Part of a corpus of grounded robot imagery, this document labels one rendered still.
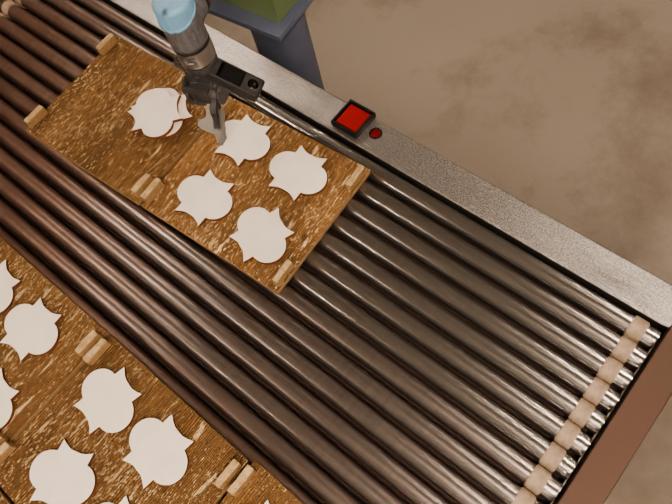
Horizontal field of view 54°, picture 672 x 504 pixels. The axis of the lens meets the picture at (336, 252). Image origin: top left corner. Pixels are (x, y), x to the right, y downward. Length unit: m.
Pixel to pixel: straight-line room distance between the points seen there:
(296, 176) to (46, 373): 0.68
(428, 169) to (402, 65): 1.42
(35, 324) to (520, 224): 1.06
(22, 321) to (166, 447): 0.45
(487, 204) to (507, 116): 1.29
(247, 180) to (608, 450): 0.92
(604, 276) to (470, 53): 1.67
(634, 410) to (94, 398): 1.03
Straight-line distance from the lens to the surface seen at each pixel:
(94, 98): 1.84
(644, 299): 1.41
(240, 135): 1.59
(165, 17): 1.27
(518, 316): 1.35
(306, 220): 1.44
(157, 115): 1.67
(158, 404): 1.39
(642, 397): 1.32
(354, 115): 1.58
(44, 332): 1.55
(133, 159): 1.67
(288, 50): 2.06
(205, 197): 1.52
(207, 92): 1.41
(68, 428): 1.47
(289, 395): 1.33
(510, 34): 2.98
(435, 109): 2.73
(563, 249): 1.42
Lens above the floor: 2.19
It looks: 64 degrees down
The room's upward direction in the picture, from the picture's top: 20 degrees counter-clockwise
